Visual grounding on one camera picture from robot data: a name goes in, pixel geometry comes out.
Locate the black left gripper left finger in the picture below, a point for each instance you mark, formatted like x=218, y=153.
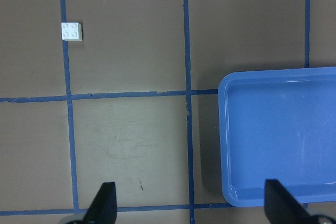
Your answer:
x=103, y=208

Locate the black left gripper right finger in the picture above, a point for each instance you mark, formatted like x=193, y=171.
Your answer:
x=281, y=207

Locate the white block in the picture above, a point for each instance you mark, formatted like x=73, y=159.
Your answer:
x=71, y=31

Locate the blue plastic tray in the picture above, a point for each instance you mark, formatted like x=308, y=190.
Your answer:
x=277, y=124

